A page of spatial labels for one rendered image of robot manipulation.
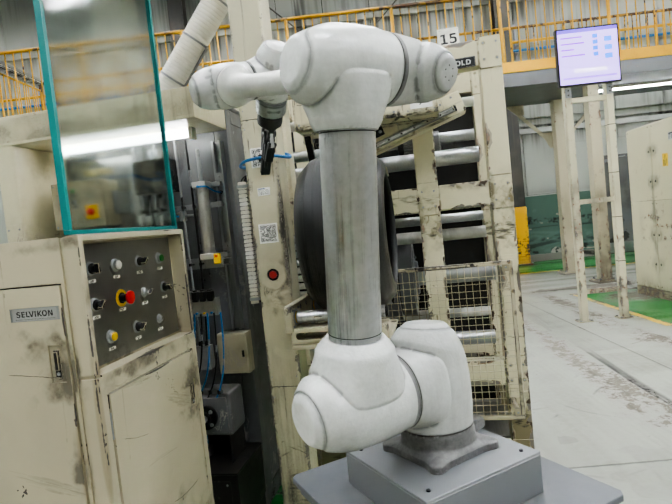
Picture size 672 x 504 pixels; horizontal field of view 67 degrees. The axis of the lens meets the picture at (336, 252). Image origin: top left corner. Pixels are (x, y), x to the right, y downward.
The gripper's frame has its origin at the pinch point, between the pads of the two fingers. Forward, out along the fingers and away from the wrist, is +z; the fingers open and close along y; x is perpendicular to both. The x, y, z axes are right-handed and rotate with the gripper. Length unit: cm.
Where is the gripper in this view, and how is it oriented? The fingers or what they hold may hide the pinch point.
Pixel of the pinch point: (265, 165)
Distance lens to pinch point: 169.0
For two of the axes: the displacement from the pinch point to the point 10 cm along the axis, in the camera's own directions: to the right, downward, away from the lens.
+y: 2.7, 7.6, -5.9
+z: -1.7, 6.4, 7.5
